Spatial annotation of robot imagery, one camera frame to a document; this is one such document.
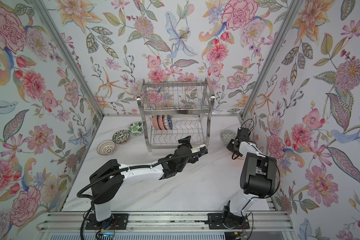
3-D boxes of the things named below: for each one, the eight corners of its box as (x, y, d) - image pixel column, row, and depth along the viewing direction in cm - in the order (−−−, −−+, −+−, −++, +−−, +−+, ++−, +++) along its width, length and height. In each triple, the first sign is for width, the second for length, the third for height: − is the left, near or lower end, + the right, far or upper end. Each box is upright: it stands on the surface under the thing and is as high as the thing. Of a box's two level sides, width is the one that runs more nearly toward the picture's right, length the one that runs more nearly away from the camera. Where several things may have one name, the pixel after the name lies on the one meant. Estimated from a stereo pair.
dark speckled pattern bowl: (113, 143, 105) (111, 140, 102) (116, 133, 111) (114, 129, 108) (128, 143, 105) (127, 140, 102) (131, 133, 111) (130, 129, 108)
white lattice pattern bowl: (97, 155, 98) (94, 152, 96) (101, 142, 104) (100, 140, 102) (112, 155, 98) (111, 152, 96) (116, 142, 105) (115, 140, 102)
